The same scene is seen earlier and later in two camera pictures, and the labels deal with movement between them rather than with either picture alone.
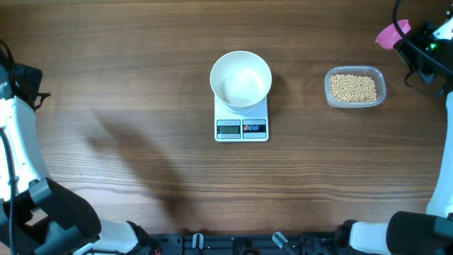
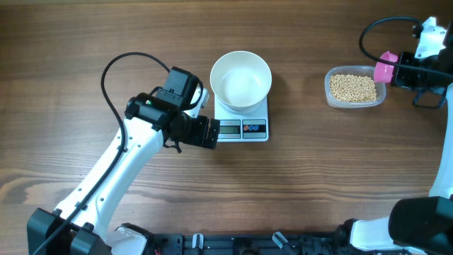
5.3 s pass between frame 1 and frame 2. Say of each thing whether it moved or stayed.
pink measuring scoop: moved
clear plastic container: stayed
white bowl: stayed
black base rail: stayed
